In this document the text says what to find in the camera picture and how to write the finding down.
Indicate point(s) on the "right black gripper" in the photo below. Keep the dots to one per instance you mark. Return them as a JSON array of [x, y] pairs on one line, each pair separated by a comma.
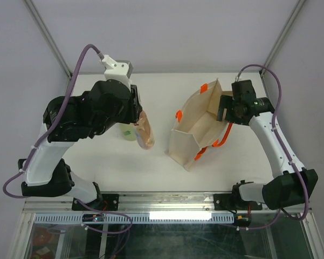
[[226, 101]]

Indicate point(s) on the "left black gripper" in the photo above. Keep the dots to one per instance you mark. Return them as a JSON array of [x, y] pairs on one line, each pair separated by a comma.
[[135, 108]]

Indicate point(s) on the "green bottle beige cap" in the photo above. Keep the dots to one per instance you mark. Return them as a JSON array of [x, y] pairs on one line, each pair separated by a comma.
[[127, 132]]

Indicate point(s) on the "beige canvas bag orange handles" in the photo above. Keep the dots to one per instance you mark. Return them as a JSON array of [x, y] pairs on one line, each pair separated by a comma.
[[196, 127]]

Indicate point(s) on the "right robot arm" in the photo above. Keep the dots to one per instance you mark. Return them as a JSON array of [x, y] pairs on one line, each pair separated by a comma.
[[292, 183]]

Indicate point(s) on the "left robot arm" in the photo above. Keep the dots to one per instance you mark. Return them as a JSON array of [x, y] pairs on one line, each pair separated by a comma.
[[86, 116]]

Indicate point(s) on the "small electronics board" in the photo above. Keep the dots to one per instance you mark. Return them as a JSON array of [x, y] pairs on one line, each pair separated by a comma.
[[93, 217]]

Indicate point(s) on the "black connector box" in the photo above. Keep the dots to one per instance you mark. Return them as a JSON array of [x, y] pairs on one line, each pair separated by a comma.
[[242, 221]]

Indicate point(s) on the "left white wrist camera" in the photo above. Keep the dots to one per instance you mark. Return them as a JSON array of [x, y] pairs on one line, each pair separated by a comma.
[[119, 70]]

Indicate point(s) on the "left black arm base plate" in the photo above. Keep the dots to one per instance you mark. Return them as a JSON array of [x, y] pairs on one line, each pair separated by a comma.
[[108, 202]]

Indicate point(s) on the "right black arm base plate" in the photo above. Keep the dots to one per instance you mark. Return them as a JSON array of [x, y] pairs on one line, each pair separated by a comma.
[[227, 201]]

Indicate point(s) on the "aluminium mounting rail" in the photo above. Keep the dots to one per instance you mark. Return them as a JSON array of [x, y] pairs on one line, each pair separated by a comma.
[[135, 202]]

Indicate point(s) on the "grey slotted cable duct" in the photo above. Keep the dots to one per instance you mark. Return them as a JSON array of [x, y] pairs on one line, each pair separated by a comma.
[[145, 218]]

